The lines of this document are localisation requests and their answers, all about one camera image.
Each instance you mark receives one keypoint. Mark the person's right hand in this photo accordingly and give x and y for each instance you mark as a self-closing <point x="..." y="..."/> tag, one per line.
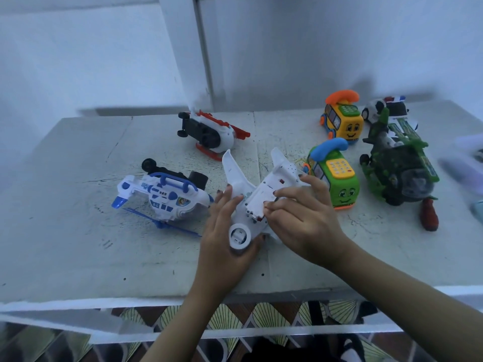
<point x="309" y="226"/>

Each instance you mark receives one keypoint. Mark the teal container lid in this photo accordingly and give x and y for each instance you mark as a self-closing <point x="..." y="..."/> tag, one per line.
<point x="478" y="211"/>

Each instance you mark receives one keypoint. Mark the white blue toy vehicle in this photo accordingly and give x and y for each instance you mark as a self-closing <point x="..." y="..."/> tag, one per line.
<point x="166" y="196"/>

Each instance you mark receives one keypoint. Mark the person's left hand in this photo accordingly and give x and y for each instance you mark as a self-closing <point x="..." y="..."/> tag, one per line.
<point x="223" y="256"/>

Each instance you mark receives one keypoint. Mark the black white toy car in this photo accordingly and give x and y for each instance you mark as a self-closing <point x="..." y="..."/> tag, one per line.
<point x="392" y="109"/>

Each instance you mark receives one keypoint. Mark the yellow orange toy car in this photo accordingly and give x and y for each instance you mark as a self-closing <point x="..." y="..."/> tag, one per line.
<point x="343" y="118"/>

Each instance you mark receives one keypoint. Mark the white toy airplane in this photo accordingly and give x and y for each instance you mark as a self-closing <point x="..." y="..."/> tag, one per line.
<point x="260" y="193"/>

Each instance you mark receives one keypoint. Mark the clear plastic container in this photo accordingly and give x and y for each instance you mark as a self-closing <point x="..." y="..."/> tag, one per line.
<point x="464" y="162"/>

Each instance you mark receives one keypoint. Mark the green orange toy car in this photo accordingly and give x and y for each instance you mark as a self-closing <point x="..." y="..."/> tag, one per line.
<point x="336" y="177"/>

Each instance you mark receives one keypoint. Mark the red white toy vehicle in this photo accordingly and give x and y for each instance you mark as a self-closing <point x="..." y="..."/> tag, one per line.
<point x="213" y="133"/>

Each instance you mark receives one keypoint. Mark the dark green toy helicopter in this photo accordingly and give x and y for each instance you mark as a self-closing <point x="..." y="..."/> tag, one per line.
<point x="396" y="166"/>

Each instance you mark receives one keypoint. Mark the red screwdriver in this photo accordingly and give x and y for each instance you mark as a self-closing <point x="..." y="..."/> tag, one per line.
<point x="429" y="216"/>

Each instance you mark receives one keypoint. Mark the person's dark trousers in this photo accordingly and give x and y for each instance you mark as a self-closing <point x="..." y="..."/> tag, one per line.
<point x="302" y="352"/>

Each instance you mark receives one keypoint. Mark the person's right forearm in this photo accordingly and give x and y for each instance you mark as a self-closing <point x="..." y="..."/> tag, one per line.
<point x="411" y="313"/>

